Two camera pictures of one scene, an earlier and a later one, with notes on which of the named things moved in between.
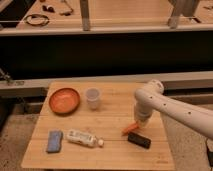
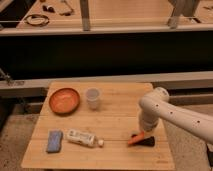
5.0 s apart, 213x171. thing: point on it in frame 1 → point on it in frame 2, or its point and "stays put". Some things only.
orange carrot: (129, 129) → (137, 138)
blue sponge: (54, 141) stays put
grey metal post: (84, 11) stays put
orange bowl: (64, 101) stays put
